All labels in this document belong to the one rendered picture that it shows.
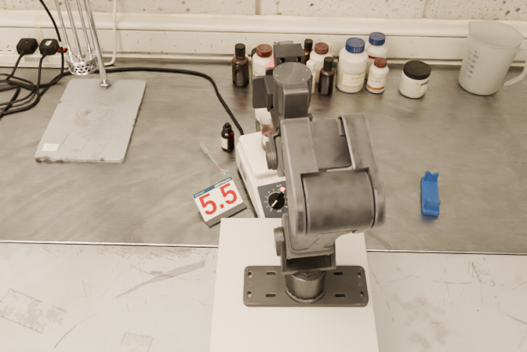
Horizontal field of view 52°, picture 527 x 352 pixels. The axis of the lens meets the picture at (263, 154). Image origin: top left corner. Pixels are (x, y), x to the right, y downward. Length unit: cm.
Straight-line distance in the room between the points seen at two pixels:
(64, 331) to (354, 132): 63
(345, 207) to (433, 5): 106
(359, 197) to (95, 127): 88
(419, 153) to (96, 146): 73
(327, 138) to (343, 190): 8
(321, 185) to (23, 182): 83
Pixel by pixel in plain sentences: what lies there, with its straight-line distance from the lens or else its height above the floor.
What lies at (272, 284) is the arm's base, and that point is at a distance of 90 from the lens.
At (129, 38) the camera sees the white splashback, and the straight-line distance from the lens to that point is 153.
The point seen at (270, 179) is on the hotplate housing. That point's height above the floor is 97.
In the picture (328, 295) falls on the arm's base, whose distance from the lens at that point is 90.
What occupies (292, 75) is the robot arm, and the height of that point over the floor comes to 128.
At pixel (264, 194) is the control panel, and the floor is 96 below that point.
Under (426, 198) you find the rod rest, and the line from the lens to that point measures 116.
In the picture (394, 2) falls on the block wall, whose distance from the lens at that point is 151.
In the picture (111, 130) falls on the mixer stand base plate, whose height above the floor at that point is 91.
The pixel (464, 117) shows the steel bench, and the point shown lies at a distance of 141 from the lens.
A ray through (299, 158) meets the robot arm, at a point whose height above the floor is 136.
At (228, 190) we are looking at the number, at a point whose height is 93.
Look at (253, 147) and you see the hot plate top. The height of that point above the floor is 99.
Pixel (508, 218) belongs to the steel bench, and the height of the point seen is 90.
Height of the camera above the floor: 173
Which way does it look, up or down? 43 degrees down
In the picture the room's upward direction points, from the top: 1 degrees clockwise
